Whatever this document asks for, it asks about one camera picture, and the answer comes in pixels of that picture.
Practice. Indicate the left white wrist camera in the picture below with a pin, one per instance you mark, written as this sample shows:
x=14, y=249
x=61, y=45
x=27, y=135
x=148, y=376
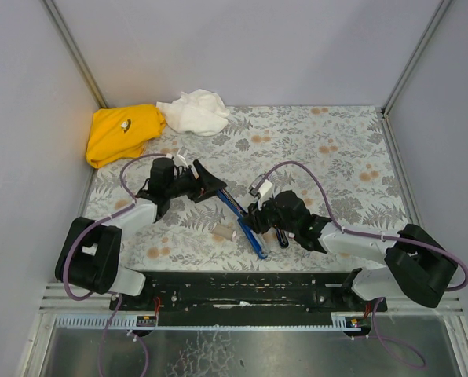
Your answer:
x=180, y=158

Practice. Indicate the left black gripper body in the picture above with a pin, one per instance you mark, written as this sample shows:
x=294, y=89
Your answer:
x=199, y=182

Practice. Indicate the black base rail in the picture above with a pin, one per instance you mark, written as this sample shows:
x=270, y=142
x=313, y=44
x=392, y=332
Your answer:
x=177, y=291

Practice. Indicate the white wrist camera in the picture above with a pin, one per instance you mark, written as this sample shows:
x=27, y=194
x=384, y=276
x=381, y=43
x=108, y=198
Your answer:
x=261, y=188
x=180, y=158

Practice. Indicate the floral patterned table mat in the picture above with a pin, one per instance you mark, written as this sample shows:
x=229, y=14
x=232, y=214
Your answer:
x=335, y=158

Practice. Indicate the blue stapler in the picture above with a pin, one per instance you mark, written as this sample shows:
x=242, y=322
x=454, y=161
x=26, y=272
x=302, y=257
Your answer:
x=260, y=247

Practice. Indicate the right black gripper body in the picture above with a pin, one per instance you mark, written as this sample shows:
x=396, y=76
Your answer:
x=260, y=219

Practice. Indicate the white crumpled cloth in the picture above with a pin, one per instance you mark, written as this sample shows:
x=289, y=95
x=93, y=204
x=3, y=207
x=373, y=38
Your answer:
x=200, y=112

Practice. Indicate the staple box tray with staples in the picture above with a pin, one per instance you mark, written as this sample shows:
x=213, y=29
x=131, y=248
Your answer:
x=224, y=232

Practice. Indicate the white slotted cable duct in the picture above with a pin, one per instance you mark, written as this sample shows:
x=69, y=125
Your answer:
x=239, y=318

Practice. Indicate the yellow t-shirt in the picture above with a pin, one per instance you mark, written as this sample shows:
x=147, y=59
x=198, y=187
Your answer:
x=121, y=133

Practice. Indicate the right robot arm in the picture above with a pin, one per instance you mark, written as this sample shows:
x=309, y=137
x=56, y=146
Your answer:
x=412, y=263

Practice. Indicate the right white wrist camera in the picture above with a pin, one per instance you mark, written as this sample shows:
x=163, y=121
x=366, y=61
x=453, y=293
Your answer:
x=261, y=188

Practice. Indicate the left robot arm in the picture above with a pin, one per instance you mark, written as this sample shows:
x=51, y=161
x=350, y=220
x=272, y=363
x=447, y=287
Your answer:
x=89, y=260

